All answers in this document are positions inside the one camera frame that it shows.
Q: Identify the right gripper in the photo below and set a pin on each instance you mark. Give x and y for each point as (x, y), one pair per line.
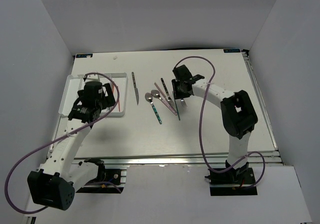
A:
(177, 95)

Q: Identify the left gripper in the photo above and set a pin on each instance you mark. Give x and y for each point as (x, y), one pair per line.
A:
(108, 100)

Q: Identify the orange chopstick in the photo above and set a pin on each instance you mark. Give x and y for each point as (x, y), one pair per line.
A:
(115, 94)

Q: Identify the teal handled fork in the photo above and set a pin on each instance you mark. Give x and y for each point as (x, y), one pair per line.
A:
(183, 103)

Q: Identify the black handled fork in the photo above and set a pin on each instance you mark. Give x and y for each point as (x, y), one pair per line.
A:
(169, 99)

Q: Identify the teal chopstick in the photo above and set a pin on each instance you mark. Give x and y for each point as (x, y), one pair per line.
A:
(177, 109)

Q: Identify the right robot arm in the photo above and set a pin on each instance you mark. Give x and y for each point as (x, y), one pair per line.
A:
(238, 116)

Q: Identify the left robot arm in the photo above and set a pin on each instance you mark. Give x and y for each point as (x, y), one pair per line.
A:
(55, 184)

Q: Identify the white divided plastic tray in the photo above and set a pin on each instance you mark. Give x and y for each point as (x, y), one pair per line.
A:
(75, 83)

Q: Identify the left blue table label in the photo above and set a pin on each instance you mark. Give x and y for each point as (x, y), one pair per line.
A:
(84, 55)

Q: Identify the blue table label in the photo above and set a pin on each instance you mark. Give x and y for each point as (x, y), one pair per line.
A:
(84, 55)
(231, 50)

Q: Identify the right blue table label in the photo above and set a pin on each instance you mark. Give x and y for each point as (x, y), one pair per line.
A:
(231, 50)

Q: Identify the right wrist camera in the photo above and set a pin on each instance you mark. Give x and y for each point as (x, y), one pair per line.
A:
(181, 67)

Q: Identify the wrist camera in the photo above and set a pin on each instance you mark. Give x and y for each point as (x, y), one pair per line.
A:
(91, 77)
(181, 67)

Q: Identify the pink handled spoon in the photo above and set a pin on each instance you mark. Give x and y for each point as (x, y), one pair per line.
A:
(156, 94)

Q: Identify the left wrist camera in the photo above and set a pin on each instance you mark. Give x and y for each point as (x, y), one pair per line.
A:
(91, 77)

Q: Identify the black handled table knife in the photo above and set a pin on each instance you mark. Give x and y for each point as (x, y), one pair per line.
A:
(135, 88)

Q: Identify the teal handled spoon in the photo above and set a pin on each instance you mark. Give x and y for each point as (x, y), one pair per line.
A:
(149, 98)

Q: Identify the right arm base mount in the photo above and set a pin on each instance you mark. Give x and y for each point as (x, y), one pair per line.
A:
(223, 185)

